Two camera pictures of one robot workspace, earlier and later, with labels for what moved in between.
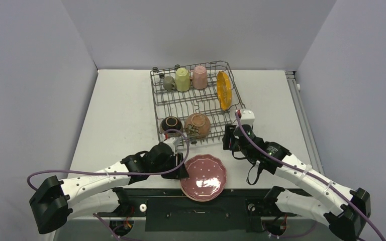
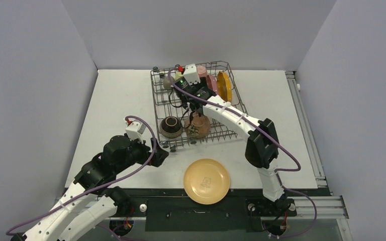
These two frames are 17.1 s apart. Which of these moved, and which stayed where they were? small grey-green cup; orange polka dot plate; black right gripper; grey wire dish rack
Moved: black right gripper
Stayed: orange polka dot plate; small grey-green cup; grey wire dish rack
